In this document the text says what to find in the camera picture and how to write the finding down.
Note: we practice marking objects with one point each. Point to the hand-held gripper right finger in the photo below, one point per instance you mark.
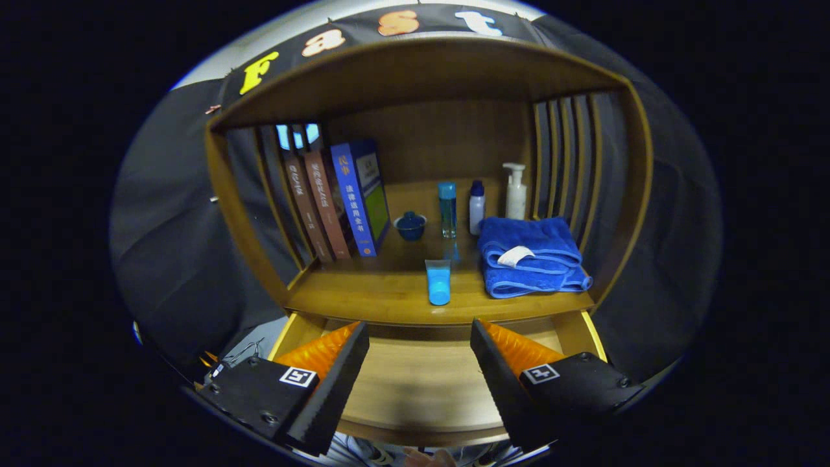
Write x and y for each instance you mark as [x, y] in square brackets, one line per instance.
[502, 383]

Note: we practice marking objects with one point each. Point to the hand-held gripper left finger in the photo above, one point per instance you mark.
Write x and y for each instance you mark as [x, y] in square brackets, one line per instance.
[324, 395]

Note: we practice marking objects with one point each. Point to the wooden drawer with black knob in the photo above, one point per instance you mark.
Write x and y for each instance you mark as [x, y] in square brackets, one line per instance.
[415, 383]

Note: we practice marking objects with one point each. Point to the blue and white tube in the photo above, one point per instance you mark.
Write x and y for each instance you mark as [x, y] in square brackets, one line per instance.
[438, 285]

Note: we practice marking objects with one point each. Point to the wooden countertop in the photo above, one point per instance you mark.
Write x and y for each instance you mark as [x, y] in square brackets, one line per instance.
[389, 285]

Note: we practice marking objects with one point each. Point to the wooden cabinet with shelf hutch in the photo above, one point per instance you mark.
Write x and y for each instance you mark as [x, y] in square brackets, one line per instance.
[441, 136]

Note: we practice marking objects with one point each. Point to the folded blue towel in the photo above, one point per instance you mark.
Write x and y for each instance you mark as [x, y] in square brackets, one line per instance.
[538, 272]

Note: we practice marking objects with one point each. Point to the white bottle with blue cap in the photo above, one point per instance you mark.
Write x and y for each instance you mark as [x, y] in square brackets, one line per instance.
[477, 211]

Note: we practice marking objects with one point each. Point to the teal glass bottle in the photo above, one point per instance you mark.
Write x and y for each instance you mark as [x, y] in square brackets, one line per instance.
[447, 211]

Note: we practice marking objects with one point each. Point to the dark blue lidded tea bowl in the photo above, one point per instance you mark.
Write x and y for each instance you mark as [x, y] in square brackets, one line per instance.
[410, 227]

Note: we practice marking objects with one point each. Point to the white pump bottle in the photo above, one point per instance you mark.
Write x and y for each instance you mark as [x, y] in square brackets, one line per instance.
[516, 198]

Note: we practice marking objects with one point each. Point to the dark brown book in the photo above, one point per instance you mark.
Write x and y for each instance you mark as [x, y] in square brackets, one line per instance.
[301, 201]

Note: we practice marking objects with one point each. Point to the thick blue book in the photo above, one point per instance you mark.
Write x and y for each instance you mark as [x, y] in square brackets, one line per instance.
[356, 201]

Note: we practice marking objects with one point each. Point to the black backdrop cloth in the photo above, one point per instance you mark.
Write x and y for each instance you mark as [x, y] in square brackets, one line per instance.
[168, 227]

